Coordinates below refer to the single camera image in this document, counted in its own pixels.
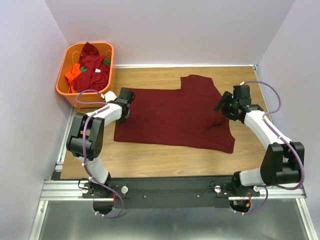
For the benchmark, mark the orange shirt in bin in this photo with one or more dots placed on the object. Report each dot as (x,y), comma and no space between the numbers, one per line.
(71,76)

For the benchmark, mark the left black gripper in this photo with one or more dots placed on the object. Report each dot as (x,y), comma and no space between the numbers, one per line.
(119,121)

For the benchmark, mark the green shirt in bin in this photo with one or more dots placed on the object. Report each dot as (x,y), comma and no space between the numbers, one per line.
(107,62)

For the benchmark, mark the aluminium extrusion rail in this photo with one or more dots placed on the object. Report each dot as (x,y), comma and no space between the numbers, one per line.
(71,190)

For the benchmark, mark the orange plastic bin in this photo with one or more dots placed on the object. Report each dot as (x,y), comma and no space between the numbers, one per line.
(86,98)

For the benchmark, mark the maroon t shirt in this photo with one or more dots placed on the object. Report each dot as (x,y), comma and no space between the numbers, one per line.
(178,117)

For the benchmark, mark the dark red shirt in bin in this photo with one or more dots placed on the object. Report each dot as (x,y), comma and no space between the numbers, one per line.
(96,76)

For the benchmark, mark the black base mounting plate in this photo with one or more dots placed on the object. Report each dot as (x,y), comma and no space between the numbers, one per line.
(185,201)

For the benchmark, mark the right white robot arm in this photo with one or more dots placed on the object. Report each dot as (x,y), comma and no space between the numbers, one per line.
(283,162)

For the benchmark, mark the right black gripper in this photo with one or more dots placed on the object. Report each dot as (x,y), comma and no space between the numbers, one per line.
(224,98)

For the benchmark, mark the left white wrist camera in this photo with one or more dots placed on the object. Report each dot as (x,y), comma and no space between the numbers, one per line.
(108,96)

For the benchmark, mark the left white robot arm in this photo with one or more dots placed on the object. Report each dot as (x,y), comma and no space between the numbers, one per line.
(86,136)

